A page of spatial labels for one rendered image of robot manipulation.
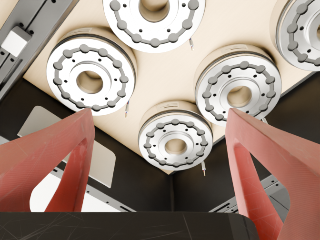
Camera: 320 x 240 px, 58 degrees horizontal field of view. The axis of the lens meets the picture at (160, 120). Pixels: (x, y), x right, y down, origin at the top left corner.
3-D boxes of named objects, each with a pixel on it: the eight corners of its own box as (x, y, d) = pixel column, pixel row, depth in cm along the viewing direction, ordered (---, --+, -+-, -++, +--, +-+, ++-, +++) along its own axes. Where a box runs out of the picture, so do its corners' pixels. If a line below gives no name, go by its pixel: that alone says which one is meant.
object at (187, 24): (155, 68, 33) (155, 70, 33) (83, 4, 29) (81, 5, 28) (225, 3, 29) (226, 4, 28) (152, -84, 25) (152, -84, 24)
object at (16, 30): (22, 52, 24) (16, 57, 23) (6, 40, 23) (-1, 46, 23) (33, 36, 23) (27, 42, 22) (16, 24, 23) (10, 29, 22)
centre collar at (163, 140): (175, 162, 41) (176, 165, 41) (150, 145, 39) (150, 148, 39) (201, 143, 39) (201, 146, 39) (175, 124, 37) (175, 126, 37)
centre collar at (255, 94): (234, 117, 37) (235, 120, 36) (209, 94, 35) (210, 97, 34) (267, 94, 35) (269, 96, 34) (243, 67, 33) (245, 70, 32)
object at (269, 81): (229, 137, 39) (230, 140, 39) (179, 92, 35) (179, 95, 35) (296, 92, 35) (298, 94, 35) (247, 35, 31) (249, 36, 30)
